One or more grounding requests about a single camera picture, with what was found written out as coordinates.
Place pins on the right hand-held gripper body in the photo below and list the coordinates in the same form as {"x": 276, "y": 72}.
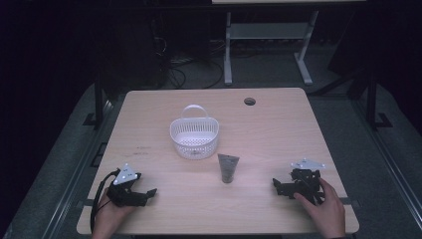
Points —
{"x": 307, "y": 182}

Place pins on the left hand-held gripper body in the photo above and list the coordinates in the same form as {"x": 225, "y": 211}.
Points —
{"x": 123, "y": 186}

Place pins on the person's left hand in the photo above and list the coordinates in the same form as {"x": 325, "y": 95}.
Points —
{"x": 109, "y": 215}

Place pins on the person's right hand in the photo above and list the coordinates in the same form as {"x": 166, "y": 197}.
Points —
{"x": 326, "y": 212}

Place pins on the grey squeeze tube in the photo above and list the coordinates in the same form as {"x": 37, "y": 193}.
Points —
{"x": 228, "y": 167}

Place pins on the white plastic basket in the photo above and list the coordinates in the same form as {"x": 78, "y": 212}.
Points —
{"x": 194, "y": 137}

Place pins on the black metal stand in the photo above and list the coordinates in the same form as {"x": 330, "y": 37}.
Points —
{"x": 373, "y": 99}
{"x": 98, "y": 103}

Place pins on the white metal stand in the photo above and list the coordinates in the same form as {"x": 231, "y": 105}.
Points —
{"x": 265, "y": 31}

